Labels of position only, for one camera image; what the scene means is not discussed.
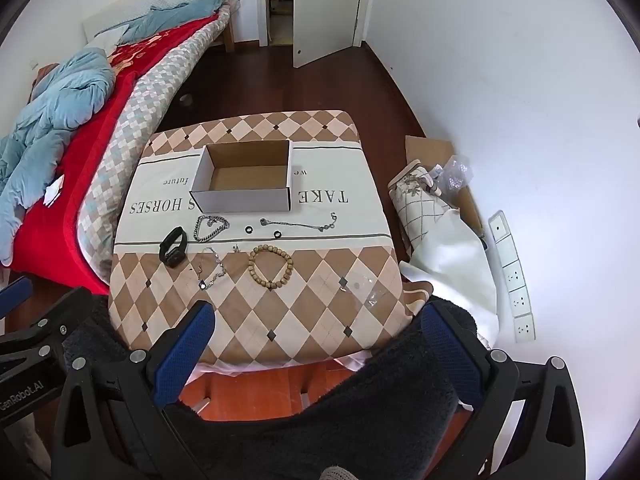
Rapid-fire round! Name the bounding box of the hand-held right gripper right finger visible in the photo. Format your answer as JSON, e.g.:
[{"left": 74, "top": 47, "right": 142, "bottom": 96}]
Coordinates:
[{"left": 421, "top": 302, "right": 587, "bottom": 480}]

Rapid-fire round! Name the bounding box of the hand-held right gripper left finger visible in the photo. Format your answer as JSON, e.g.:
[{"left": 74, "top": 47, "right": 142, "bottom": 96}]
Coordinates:
[{"left": 52, "top": 300, "right": 216, "bottom": 480}]

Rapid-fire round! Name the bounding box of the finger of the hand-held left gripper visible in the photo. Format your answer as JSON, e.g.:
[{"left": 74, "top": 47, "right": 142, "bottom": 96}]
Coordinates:
[
  {"left": 0, "top": 277, "right": 34, "bottom": 319},
  {"left": 0, "top": 287, "right": 94, "bottom": 356}
]

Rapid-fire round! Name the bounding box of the black smart band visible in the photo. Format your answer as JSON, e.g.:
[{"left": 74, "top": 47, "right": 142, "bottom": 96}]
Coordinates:
[{"left": 158, "top": 227, "right": 189, "bottom": 266}]

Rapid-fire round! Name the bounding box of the silver pendant necklace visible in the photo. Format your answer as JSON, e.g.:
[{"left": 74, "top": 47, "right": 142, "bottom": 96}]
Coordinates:
[{"left": 192, "top": 247, "right": 226, "bottom": 291}]

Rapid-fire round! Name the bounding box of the wooden bead bracelet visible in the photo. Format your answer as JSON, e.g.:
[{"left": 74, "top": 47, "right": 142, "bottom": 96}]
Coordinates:
[{"left": 248, "top": 243, "right": 294, "bottom": 291}]

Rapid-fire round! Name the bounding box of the chunky silver chain bracelet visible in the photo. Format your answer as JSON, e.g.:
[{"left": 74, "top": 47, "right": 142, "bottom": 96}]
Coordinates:
[{"left": 193, "top": 214, "right": 231, "bottom": 244}]

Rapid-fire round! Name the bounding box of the cardboard box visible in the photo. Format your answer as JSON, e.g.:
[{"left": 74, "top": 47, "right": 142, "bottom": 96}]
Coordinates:
[{"left": 189, "top": 140, "right": 292, "bottom": 214}]

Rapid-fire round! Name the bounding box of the thin silver chain bracelet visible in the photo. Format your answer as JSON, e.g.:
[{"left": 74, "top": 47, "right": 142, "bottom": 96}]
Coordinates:
[{"left": 259, "top": 212, "right": 339, "bottom": 234}]

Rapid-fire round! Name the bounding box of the white power strip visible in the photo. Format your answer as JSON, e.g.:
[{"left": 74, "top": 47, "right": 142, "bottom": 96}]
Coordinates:
[{"left": 487, "top": 210, "right": 536, "bottom": 345}]

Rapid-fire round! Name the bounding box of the cream folded cloth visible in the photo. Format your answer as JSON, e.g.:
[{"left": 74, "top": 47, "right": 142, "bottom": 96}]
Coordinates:
[{"left": 388, "top": 160, "right": 502, "bottom": 347}]

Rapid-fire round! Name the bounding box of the diamond pattern tablecloth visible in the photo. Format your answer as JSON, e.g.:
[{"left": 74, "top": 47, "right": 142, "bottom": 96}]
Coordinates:
[{"left": 107, "top": 109, "right": 417, "bottom": 367}]

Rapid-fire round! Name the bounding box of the white paper scrap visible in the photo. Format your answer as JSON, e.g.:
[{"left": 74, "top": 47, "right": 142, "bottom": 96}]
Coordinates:
[{"left": 43, "top": 175, "right": 66, "bottom": 207}]

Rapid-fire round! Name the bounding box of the dark fuzzy clothing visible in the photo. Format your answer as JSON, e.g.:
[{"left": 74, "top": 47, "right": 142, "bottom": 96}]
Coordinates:
[{"left": 62, "top": 294, "right": 501, "bottom": 480}]

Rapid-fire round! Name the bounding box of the clear plastic wrapper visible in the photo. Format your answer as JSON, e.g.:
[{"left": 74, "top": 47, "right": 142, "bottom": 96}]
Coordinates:
[{"left": 337, "top": 275, "right": 382, "bottom": 309}]

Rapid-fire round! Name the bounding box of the crumpled clear plastic bag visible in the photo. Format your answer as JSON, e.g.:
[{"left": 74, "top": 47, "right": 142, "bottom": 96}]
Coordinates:
[{"left": 429, "top": 154, "right": 474, "bottom": 194}]

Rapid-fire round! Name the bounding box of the bed with red blanket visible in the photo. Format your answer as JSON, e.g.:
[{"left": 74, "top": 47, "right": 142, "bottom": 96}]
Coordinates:
[{"left": 0, "top": 0, "right": 227, "bottom": 267}]

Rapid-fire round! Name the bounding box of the flat cardboard sheet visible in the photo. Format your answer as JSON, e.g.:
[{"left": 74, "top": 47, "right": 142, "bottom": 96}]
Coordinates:
[{"left": 404, "top": 135, "right": 487, "bottom": 242}]

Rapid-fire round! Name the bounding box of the checkered bed cover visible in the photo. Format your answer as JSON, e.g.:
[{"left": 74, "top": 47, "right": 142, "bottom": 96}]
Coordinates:
[{"left": 76, "top": 4, "right": 232, "bottom": 281}]

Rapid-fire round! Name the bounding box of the white door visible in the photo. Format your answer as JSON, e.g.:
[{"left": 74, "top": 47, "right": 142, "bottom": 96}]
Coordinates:
[{"left": 292, "top": 0, "right": 369, "bottom": 69}]

